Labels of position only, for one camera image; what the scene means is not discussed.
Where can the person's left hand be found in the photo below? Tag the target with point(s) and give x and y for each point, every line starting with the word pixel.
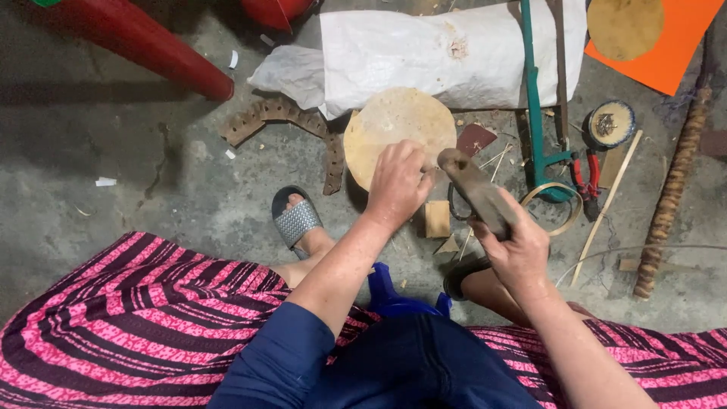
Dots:
pixel 397 184

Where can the person's right hand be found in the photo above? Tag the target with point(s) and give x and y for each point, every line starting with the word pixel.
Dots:
pixel 522 255

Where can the round tan hide disc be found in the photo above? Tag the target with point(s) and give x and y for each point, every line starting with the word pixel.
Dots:
pixel 625 25
pixel 386 122

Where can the worn wooden mallet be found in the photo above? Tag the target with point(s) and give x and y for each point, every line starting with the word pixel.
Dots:
pixel 477 190

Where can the person's right leg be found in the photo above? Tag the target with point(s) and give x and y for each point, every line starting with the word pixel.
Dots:
pixel 494 295

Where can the person's leg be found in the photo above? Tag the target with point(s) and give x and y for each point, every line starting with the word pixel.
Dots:
pixel 494 295
pixel 312 250

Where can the small wooden block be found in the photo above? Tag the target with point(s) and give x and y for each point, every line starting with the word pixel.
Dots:
pixel 437 219

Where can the black scissors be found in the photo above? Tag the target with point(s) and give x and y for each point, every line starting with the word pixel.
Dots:
pixel 453 207

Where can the black sandal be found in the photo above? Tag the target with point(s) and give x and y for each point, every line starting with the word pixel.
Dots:
pixel 457 278

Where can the small triangular wood chip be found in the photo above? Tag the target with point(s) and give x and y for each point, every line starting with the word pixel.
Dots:
pixel 448 246

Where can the maroon leather scrap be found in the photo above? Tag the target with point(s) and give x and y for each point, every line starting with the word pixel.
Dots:
pixel 475 139

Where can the thin bamboo slat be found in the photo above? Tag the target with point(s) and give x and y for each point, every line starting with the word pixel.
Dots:
pixel 607 204

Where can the grey woven slide sandal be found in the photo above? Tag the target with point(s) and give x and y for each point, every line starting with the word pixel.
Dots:
pixel 298 221

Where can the small flat wood piece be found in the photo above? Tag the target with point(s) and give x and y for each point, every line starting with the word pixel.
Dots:
pixel 629 264

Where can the person's left leg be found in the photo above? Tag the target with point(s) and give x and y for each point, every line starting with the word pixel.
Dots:
pixel 312 250

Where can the blue plastic stool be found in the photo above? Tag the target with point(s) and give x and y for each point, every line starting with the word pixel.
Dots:
pixel 397 298

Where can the perforated curved leather strip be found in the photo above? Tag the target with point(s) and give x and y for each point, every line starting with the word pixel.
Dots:
pixel 284 113

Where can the white woven sack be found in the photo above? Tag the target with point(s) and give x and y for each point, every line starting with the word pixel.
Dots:
pixel 431 51

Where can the crumpled white plastic bag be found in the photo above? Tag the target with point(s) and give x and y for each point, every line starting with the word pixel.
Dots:
pixel 289 74

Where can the small bowl of nails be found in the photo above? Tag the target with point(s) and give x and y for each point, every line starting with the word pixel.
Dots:
pixel 610 124

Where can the dark blue shirt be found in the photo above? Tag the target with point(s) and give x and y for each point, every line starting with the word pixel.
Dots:
pixel 397 369

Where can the dark metal bar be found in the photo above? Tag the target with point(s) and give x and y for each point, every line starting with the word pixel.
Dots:
pixel 561 74

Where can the red round container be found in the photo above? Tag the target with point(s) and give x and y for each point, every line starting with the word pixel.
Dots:
pixel 272 11

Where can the orange sheet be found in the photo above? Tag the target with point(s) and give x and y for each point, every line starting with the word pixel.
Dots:
pixel 681 45

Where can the red cone-shaped drum body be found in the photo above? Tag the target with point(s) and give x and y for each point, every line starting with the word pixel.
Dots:
pixel 147 48

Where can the white paper scrap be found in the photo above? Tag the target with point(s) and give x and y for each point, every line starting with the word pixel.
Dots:
pixel 105 182

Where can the pink black striped skirt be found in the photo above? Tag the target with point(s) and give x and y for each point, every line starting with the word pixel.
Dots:
pixel 113 318

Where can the green hacksaw frame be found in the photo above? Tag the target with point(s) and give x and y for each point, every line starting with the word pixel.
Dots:
pixel 534 113

